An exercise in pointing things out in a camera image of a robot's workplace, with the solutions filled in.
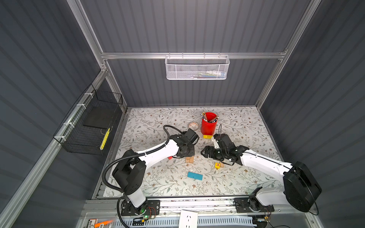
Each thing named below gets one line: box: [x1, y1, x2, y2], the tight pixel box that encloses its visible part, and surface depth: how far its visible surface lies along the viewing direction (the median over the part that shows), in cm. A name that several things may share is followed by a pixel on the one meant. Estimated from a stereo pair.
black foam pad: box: [82, 104, 118, 129], surface depth 76 cm
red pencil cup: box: [200, 112, 218, 136], surface depth 101 cm
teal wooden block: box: [187, 171, 203, 181], surface depth 86 cm
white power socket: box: [178, 209, 199, 228], surface depth 69 cm
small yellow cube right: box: [214, 162, 221, 170], surface depth 88 cm
